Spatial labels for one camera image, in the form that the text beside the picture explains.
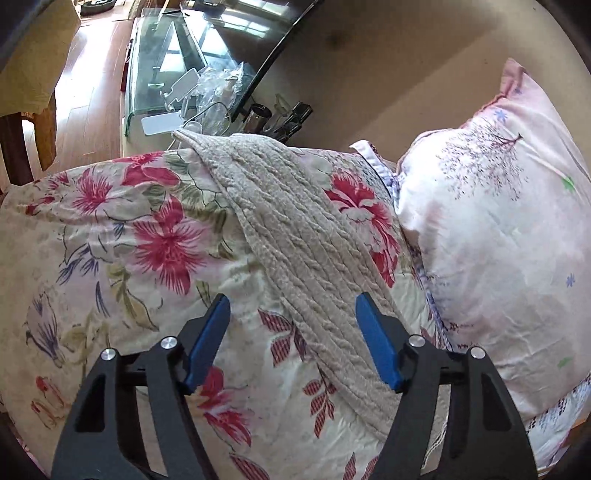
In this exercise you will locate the clear plastic bag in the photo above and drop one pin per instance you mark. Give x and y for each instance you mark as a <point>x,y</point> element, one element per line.
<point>218,92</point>

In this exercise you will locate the beige cable-knit sweater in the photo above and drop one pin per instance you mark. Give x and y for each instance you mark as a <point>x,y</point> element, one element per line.
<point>312,255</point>

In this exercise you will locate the white phone stand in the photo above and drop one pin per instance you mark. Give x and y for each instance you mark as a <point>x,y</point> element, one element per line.
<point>180,89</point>

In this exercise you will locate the white blue-patterned pillow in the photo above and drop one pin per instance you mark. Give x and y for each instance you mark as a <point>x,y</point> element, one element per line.
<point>383,168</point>

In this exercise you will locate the floral bed quilt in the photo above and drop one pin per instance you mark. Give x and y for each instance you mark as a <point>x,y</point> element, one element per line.
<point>121,253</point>

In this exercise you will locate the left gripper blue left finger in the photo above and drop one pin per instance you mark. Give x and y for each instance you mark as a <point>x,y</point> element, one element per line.
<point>102,438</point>

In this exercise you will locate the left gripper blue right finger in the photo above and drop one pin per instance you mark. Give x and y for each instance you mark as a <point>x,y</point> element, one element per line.
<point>485,436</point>

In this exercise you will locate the pink tree-print pillow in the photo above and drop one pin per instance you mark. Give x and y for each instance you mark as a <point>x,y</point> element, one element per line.
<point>499,210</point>

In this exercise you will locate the glass-top tv cabinet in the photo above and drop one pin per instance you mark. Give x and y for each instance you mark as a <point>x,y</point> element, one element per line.
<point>164,45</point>

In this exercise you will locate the wooden chair with cloth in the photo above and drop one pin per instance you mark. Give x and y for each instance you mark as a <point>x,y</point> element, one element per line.
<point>35,42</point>

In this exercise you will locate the black metal cup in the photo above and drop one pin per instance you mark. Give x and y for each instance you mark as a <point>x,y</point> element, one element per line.
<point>256,118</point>

